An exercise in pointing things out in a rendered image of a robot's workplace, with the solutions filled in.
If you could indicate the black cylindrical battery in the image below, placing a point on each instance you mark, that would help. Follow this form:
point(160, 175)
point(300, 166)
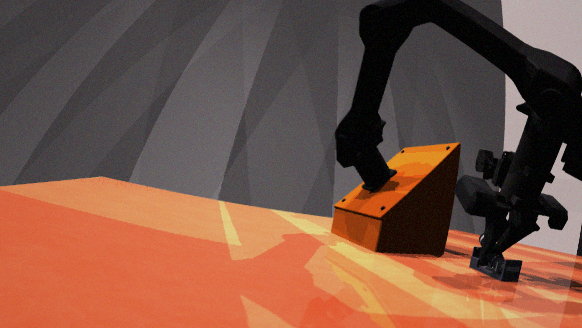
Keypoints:
point(494, 254)

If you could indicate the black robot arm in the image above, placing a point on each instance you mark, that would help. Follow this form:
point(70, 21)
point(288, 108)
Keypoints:
point(550, 85)

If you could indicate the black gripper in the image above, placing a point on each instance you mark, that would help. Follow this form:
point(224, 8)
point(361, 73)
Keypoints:
point(520, 195)

